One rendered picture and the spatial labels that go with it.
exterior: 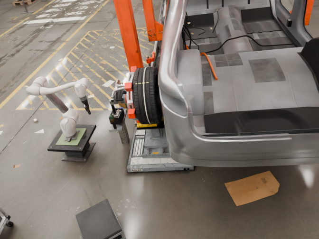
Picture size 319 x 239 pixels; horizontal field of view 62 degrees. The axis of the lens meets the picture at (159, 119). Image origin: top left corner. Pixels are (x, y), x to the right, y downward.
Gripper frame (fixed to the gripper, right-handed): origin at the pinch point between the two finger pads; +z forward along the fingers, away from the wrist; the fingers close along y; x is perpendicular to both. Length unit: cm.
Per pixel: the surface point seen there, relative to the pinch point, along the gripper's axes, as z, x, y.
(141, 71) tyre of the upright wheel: -49, 77, 4
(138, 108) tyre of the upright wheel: -24, 70, 36
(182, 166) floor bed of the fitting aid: 61, 108, 51
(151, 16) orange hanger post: -24, 77, -229
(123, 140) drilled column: 61, 29, -6
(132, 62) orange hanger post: -40, 61, -36
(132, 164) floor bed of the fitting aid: 59, 46, 41
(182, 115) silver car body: -72, 118, 112
